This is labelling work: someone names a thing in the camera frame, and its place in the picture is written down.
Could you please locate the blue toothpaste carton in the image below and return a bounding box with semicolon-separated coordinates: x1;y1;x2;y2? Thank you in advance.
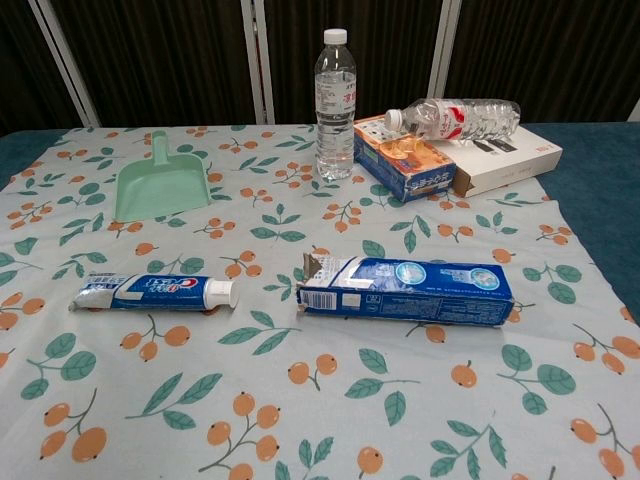
294;252;517;329

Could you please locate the blue white toothpaste tube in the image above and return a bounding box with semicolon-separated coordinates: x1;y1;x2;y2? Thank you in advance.
68;272;240;316

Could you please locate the blue and orange carton box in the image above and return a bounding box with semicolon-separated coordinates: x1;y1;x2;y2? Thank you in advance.
352;115;458;204

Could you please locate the flat white cardboard box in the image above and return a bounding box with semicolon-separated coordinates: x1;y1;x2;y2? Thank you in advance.
439;123;564;199

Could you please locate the clear water bottle white label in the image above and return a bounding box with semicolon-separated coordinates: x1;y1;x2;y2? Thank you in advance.
313;28;360;183

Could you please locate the fruit and leaf print tablecloth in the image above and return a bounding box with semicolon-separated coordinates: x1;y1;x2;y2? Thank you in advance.
0;123;640;480

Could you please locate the mint green plastic dustpan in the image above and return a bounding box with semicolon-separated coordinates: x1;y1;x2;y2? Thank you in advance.
112;130;212;222

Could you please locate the clear water bottle red label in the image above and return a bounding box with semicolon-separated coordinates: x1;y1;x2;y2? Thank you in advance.
383;97;522;148

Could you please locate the white partition frame post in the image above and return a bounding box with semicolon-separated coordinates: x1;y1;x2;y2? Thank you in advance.
33;0;104;129
239;0;277;125
426;0;464;110

